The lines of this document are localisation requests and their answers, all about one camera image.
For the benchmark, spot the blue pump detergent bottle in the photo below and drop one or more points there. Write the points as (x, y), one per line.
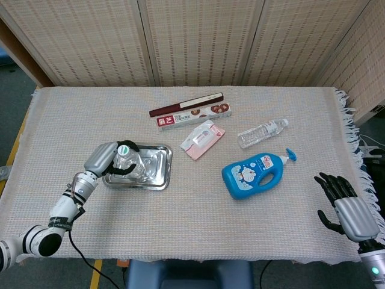
(249, 177)

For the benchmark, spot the white maroon baking paper box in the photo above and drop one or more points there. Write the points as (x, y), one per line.
(192, 116)

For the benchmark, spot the small clear bottle green cap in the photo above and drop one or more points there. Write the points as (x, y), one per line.
(130, 164)

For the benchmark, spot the pink wet wipes pack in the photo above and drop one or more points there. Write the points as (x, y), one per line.
(201, 140)

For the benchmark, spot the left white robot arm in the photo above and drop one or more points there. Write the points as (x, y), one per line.
(57, 216)

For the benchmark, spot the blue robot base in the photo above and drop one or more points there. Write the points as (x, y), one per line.
(186, 274)

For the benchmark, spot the rectangular stainless steel tray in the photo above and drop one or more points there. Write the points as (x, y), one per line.
(156, 168)

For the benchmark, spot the brown wooden board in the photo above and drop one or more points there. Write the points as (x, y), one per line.
(21, 57)

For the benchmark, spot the woven folding screen panel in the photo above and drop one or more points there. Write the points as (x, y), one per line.
(201, 39)
(364, 66)
(84, 39)
(300, 39)

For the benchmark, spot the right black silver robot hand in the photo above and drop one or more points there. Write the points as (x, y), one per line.
(355, 216)

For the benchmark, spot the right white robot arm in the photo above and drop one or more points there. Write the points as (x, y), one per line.
(374, 268)

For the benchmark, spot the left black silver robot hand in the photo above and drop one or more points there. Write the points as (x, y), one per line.
(100, 158)

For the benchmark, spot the clear water bottle white cap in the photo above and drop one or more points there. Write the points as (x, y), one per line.
(258, 134)

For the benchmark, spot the beige woven tablecloth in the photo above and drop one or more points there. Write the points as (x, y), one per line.
(192, 216)

